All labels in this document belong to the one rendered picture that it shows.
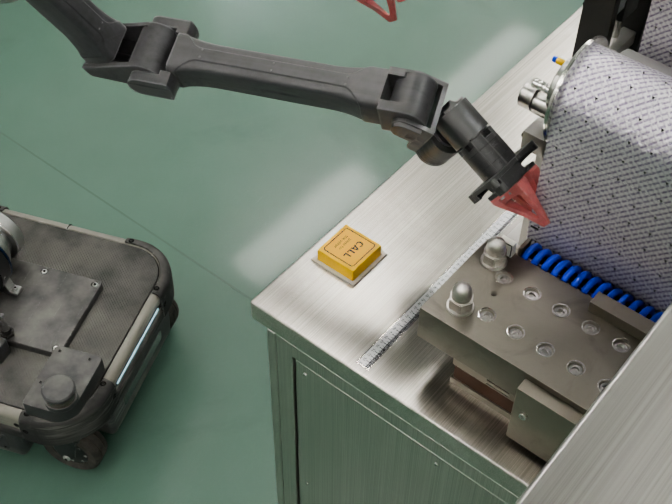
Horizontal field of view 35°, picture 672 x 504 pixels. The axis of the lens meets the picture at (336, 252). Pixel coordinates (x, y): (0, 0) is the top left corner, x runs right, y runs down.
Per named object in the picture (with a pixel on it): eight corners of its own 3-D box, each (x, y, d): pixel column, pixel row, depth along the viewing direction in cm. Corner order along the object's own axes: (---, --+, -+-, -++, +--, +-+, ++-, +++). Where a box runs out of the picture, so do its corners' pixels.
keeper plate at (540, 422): (513, 425, 143) (525, 377, 134) (578, 467, 138) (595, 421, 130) (503, 438, 141) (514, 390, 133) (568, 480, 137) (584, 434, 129)
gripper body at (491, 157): (475, 208, 145) (439, 167, 145) (516, 168, 150) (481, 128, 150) (501, 190, 139) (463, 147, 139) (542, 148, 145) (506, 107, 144)
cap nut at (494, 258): (490, 246, 148) (493, 224, 144) (512, 259, 146) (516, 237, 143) (475, 262, 146) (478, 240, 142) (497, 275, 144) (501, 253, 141)
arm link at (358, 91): (121, 74, 149) (147, 10, 152) (134, 95, 154) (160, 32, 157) (419, 130, 138) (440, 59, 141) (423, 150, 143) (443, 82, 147)
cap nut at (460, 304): (456, 291, 142) (459, 269, 139) (479, 305, 141) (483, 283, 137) (440, 307, 140) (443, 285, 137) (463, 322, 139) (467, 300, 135)
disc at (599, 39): (592, 104, 145) (615, 14, 134) (596, 106, 145) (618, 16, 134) (534, 162, 138) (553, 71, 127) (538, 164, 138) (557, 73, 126)
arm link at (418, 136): (394, 122, 139) (412, 67, 142) (366, 151, 150) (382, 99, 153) (475, 157, 142) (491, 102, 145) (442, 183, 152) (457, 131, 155)
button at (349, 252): (345, 233, 167) (345, 223, 165) (381, 255, 164) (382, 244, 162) (316, 259, 163) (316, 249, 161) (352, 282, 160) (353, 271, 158)
